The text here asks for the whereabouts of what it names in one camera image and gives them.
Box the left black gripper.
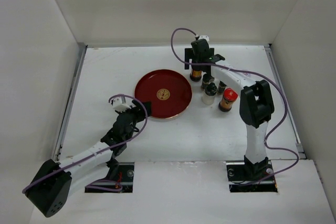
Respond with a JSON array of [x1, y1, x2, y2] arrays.
[[117, 100, 150, 142]]

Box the red-lid dark sauce jar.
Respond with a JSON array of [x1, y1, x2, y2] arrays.
[[190, 67, 202, 82]]

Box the clear salt grinder black top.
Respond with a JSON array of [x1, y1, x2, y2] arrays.
[[202, 82, 217, 105]]

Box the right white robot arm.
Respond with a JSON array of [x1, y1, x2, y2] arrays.
[[184, 39, 275, 180]]

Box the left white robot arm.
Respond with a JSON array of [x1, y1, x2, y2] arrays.
[[23, 97, 152, 218]]

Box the black-cap spice bottle front-left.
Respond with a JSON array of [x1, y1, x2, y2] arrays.
[[201, 73, 214, 90]]

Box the round red lacquer tray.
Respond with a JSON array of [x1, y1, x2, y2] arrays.
[[134, 69, 192, 119]]

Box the black-cap spice bottle front-right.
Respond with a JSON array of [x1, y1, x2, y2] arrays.
[[217, 81, 226, 94]]

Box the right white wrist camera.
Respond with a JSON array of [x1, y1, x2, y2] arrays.
[[195, 35, 209, 42]]

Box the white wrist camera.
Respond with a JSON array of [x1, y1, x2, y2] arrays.
[[195, 35, 209, 42], [109, 97, 131, 112]]

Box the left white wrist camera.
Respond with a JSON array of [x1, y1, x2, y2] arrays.
[[109, 97, 131, 112]]

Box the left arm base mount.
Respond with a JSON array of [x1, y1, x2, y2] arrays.
[[85, 159, 135, 193]]

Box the left aluminium table rail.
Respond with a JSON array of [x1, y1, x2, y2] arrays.
[[51, 42, 88, 161]]

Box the aluminium table rail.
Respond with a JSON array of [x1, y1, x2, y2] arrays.
[[51, 42, 88, 161], [264, 44, 307, 159]]

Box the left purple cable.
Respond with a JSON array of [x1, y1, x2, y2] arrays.
[[22, 93, 149, 195]]

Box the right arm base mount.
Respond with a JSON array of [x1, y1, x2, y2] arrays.
[[226, 157, 278, 193]]

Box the right aluminium table rail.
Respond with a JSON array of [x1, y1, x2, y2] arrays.
[[264, 44, 307, 159]]

